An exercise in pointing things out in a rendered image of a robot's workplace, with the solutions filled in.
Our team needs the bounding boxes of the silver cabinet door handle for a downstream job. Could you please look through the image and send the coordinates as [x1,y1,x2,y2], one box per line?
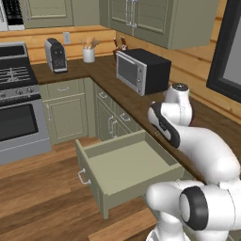
[111,119,119,139]
[107,115,115,137]
[45,104,53,123]

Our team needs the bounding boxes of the black window frame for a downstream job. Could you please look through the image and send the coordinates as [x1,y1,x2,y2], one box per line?
[205,0,241,104]

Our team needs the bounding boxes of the sage green drawer front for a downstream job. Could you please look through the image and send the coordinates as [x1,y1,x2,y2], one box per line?
[115,104,142,133]
[95,87,115,110]
[46,78,86,101]

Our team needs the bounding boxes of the white and black microwave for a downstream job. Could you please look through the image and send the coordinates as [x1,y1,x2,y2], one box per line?
[0,0,25,32]

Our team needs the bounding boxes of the silver upper cabinet handle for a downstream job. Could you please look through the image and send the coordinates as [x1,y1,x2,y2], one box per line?
[131,0,138,29]
[124,0,133,26]

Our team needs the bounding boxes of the sage green corner upper cabinet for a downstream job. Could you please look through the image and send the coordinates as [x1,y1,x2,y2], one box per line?
[99,0,220,51]

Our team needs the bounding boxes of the white utensil pot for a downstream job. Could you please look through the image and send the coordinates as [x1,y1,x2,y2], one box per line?
[82,46,96,64]

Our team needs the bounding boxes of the black and silver toaster oven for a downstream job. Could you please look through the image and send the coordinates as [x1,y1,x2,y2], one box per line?
[115,48,172,97]

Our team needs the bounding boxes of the knife block with knives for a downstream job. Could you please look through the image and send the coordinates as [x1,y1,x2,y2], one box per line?
[111,35,129,64]

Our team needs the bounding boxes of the stainless steel stove with oven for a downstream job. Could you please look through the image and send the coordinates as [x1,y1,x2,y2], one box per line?
[0,40,53,167]

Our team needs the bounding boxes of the wooden utensils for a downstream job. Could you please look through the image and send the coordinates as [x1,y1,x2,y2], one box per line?
[78,36,102,51]

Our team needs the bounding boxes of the white wall socket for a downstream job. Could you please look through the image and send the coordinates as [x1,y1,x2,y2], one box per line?
[62,31,72,45]

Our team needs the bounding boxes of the open sage green drawer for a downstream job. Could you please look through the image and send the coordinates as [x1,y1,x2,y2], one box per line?
[74,129,186,220]

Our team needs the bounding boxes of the sage green cabinet door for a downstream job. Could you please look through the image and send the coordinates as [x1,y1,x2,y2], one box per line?
[95,99,115,142]
[42,92,89,143]

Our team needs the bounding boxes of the silver and black coffee machine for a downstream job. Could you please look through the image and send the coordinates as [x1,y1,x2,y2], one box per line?
[43,37,69,74]

